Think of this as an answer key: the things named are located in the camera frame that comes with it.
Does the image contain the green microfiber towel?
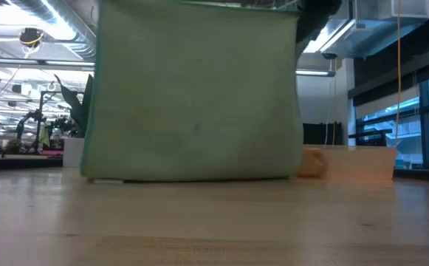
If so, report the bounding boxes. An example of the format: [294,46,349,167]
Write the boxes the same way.
[80,0,304,183]

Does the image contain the orange basket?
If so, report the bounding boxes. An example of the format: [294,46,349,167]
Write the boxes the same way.
[297,144,398,181]

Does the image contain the long ceiling light bar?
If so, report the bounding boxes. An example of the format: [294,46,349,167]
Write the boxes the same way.
[0,58,336,78]

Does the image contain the green plant in white pot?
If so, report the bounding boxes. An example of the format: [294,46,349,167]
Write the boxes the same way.
[54,72,95,169]

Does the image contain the black ceiling device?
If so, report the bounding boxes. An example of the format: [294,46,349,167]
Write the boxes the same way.
[18,27,45,48]

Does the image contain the small green cloth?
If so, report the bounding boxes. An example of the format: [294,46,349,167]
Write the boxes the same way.
[38,125,52,148]

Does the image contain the silver rectangular air duct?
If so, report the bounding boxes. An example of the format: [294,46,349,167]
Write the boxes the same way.
[303,0,429,59]

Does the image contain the thin hanging yellow cable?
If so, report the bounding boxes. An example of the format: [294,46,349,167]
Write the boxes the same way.
[331,58,338,147]

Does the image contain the black wall panels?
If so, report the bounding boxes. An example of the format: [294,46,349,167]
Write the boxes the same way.
[302,122,344,146]

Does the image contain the silver round air duct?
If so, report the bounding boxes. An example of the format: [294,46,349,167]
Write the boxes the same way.
[10,0,100,62]

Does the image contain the black aluminium table frame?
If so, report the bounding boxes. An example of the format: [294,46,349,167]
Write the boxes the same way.
[0,154,429,182]

